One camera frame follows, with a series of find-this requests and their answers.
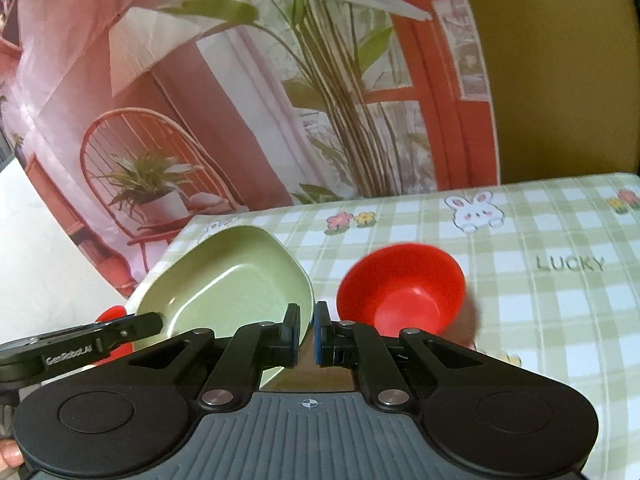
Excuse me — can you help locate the person's left hand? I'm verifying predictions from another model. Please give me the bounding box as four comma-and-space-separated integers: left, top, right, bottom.
0, 439, 25, 469

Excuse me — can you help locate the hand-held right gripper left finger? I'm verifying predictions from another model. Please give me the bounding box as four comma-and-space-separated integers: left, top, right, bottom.
127, 304, 301, 411

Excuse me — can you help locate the printed backdrop cloth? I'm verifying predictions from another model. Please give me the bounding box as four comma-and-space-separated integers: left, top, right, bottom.
0, 0, 502, 302

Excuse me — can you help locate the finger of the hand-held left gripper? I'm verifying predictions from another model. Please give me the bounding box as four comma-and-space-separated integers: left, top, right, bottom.
93, 311, 166, 359

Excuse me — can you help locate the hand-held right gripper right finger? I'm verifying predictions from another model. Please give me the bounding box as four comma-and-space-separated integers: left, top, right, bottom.
312, 301, 496, 408

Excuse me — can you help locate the green square plate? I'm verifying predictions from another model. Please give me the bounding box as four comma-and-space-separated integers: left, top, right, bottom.
124, 225, 316, 382

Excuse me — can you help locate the green checked tablecloth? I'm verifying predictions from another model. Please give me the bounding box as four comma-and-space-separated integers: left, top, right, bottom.
125, 172, 640, 480

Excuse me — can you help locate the red bowl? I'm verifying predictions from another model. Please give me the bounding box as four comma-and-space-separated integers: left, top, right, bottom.
336, 242, 467, 339
90, 305, 134, 367

